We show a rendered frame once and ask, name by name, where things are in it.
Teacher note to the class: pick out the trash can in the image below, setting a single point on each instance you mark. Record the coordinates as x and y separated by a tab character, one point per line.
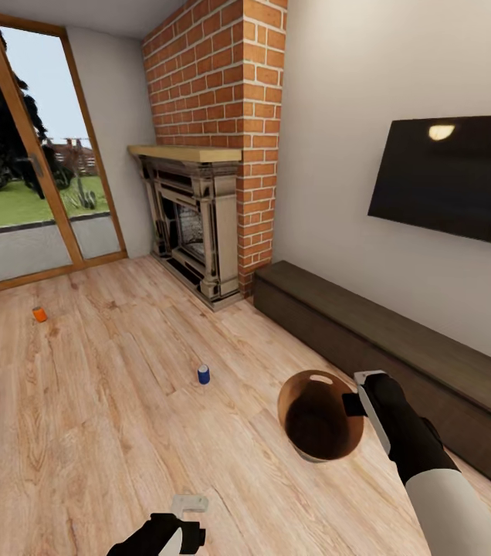
313	417

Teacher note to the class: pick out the can of soda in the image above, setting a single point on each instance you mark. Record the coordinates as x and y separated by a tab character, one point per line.
203	374
40	314

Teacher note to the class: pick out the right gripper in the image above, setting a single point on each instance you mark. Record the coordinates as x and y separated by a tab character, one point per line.
353	405

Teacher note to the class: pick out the countertop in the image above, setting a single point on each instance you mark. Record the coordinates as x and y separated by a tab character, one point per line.
199	154

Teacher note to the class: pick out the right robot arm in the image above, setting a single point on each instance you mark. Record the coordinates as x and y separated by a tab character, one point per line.
454	520

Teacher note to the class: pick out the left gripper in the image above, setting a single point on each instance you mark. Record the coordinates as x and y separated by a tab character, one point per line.
192	536

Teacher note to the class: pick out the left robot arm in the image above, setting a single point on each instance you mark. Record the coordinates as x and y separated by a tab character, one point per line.
166	534

